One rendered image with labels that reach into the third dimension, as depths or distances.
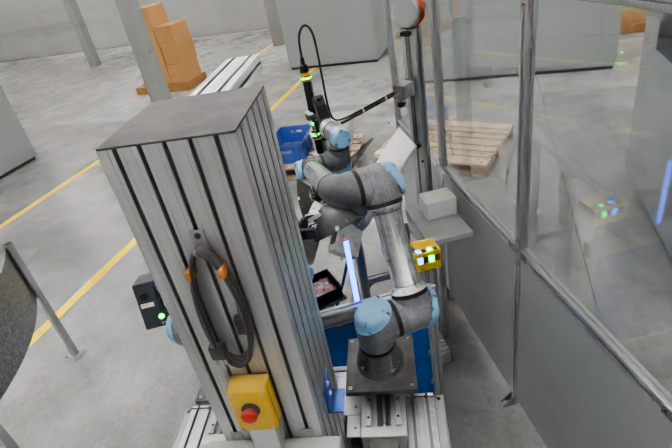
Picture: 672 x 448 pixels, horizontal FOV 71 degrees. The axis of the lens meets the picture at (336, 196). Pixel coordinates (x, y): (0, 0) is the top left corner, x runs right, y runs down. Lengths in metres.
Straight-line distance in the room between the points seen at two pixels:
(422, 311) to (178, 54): 8.96
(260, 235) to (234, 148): 0.17
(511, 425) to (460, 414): 0.25
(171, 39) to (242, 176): 9.20
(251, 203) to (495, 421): 2.16
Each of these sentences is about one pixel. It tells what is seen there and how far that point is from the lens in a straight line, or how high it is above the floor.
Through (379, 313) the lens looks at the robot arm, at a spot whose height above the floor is 1.27.
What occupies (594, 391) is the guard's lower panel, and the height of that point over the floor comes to 0.73.
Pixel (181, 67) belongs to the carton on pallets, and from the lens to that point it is 10.06.
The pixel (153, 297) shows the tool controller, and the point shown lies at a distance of 1.96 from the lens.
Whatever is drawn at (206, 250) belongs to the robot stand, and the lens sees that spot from 0.91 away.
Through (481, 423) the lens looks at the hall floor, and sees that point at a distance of 2.77.
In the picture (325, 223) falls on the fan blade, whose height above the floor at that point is 1.18.
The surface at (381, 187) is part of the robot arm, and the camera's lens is 1.42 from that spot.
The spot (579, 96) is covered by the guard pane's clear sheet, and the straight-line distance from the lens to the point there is 1.59.
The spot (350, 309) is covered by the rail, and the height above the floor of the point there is 0.86.
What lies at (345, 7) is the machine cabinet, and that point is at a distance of 9.16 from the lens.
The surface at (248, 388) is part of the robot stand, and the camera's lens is 1.11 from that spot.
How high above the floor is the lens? 2.28
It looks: 29 degrees down
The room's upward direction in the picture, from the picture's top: 11 degrees counter-clockwise
